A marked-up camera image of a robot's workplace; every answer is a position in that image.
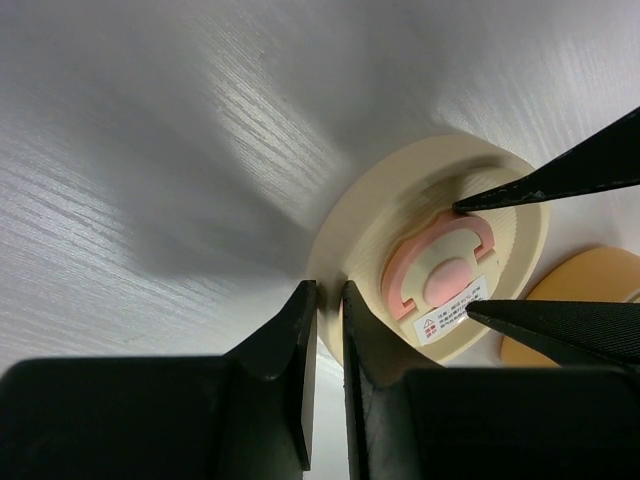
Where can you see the orange lunch bowl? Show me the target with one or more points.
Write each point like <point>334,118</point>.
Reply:
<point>600,274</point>

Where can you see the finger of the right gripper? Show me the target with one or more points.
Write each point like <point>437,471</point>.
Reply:
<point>608,160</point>
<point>569,333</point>

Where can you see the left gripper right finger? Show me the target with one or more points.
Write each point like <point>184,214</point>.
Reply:
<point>408,417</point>

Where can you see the cream lid pink handle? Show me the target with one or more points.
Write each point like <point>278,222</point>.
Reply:
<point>416,262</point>

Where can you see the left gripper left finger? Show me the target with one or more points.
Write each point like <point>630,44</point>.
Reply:
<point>245,414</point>

